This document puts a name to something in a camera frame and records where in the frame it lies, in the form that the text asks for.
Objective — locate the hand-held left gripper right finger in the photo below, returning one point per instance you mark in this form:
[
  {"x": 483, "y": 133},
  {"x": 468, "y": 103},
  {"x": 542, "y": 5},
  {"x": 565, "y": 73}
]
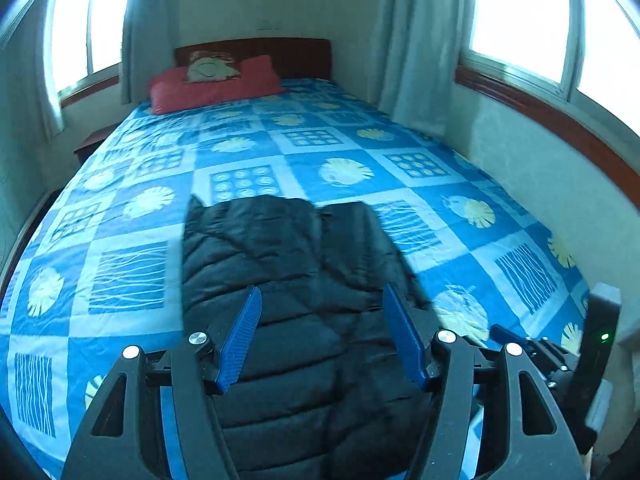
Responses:
[{"x": 405, "y": 335}]

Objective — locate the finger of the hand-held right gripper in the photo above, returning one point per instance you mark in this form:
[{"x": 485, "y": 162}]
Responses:
[{"x": 507, "y": 334}]

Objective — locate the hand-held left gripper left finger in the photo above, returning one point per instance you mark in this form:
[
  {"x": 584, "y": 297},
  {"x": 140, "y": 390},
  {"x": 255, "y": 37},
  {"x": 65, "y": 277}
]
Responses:
[{"x": 240, "y": 340}]

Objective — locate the black puffer jacket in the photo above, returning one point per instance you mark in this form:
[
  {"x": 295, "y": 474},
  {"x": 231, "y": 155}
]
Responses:
[{"x": 300, "y": 270}]

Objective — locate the blue patterned bedsheet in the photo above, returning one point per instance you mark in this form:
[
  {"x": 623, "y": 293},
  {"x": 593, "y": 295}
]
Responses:
[{"x": 150, "y": 170}]

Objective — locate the red pillow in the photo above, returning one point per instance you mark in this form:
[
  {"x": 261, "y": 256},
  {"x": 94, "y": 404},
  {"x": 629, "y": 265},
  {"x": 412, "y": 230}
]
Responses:
[{"x": 210, "y": 95}]

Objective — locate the dark wooden nightstand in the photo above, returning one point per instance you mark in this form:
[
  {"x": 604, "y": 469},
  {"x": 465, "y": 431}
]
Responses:
[{"x": 95, "y": 140}]

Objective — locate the cream printed pillow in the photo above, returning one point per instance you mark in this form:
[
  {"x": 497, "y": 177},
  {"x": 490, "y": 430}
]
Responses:
[{"x": 212, "y": 70}]

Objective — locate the light grey curtain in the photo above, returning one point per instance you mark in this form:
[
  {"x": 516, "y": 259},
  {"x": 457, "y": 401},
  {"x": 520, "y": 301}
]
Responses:
[
  {"x": 150, "y": 35},
  {"x": 420, "y": 60}
]

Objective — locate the brown wooden headboard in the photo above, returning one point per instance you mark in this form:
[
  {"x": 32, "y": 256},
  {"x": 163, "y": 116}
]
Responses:
[{"x": 300, "y": 57}]

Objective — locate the white curtain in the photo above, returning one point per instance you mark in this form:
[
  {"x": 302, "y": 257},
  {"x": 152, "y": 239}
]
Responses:
[{"x": 47, "y": 100}]

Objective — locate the window with brown sill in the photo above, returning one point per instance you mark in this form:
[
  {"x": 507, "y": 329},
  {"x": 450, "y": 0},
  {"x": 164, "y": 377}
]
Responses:
[
  {"x": 105, "y": 25},
  {"x": 525, "y": 20}
]

